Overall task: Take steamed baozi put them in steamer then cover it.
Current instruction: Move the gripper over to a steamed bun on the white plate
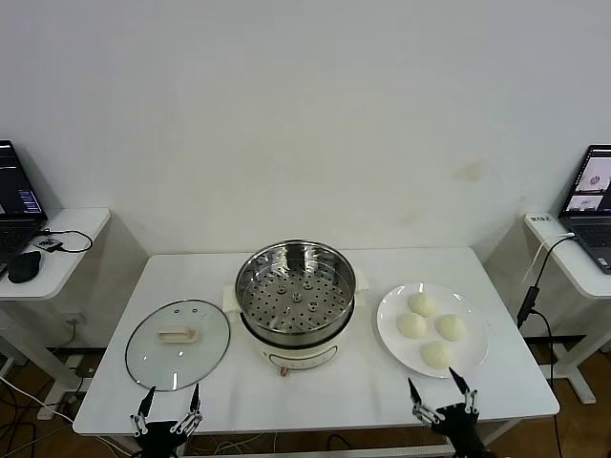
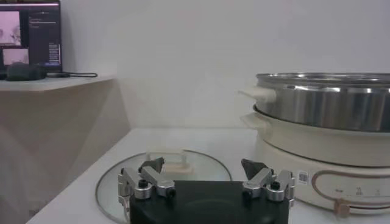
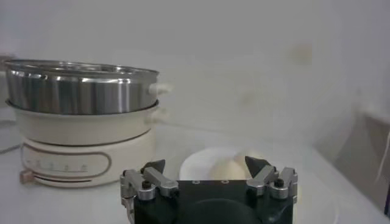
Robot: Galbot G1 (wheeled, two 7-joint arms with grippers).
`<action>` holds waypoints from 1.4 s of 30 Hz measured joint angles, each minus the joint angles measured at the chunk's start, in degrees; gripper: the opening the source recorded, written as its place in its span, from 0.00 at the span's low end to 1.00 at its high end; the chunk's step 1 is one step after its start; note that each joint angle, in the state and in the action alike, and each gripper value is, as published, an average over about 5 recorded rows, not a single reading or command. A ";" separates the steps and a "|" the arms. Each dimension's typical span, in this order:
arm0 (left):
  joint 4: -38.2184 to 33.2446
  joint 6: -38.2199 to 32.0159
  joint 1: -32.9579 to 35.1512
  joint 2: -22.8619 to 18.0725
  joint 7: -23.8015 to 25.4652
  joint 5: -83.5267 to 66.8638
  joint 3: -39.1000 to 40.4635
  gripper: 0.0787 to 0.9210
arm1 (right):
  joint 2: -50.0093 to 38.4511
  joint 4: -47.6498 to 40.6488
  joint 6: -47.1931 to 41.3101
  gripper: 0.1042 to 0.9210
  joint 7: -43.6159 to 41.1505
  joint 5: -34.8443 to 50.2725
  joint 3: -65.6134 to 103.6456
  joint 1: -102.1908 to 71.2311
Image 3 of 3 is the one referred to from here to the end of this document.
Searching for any white side table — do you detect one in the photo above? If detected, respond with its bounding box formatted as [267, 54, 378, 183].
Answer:
[331, 103, 390, 217]

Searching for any cream electric cooker pot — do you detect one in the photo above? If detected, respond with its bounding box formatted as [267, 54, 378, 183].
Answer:
[5, 99, 170, 189]

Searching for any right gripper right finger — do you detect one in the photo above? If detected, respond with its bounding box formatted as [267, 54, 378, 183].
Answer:
[244, 155, 299, 201]

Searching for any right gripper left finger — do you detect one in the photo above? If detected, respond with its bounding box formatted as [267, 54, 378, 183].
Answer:
[119, 159, 180, 202]

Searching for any stainless steel steamer basket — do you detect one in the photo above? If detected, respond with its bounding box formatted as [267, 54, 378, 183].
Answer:
[3, 58, 173, 116]

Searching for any white cable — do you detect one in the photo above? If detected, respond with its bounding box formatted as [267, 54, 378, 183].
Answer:
[375, 130, 390, 184]

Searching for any white steamed baozi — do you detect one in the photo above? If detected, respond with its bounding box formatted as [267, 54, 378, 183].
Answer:
[209, 157, 251, 181]

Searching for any white round plate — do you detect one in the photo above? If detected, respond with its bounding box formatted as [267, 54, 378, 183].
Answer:
[179, 147, 247, 181]

